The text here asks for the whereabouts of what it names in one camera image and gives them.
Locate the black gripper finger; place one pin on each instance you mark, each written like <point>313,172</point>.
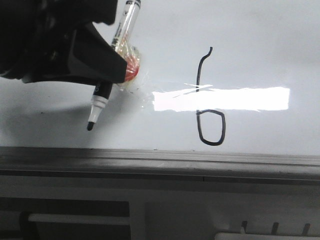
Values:
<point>82,57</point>

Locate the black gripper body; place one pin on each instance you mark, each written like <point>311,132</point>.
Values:
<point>29,29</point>

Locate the red magnet with clear tape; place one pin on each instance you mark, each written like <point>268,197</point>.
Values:
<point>131,55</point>

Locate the black and white whiteboard marker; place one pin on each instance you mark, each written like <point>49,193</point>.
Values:
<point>123,33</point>

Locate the white tray with hooks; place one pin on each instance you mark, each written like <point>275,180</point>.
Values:
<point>271,230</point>

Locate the white whiteboard with grey frame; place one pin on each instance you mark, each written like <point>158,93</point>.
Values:
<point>227,89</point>

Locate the grey metal stand rail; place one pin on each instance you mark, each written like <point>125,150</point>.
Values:
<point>79,219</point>

